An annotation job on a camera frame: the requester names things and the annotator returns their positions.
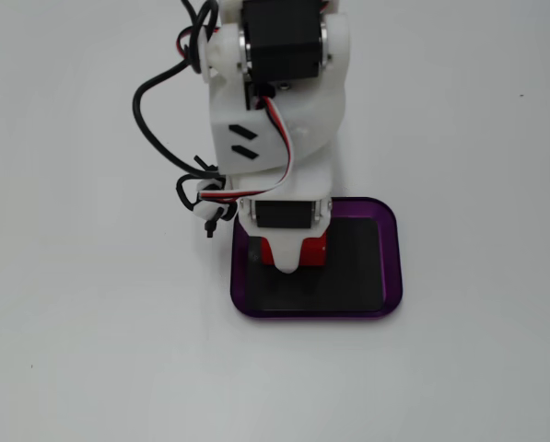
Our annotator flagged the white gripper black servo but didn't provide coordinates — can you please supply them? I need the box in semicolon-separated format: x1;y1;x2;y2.
209;86;345;276

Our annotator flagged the red dotted cube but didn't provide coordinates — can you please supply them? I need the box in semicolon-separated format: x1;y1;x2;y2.
259;232;328;268

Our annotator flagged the black tray mat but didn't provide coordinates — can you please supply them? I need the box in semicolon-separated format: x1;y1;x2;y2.
246;215;386;312

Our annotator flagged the purple metal tray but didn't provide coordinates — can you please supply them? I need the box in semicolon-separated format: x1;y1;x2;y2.
230;196;404;320

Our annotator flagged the black cable tie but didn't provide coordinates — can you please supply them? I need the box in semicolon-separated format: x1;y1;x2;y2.
204;206;228;239

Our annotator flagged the red white black servo wire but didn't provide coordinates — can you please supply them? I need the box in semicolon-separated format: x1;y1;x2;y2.
195;94;297;204

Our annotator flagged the black cable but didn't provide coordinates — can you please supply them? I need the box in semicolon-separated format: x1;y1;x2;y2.
132;0;232;220

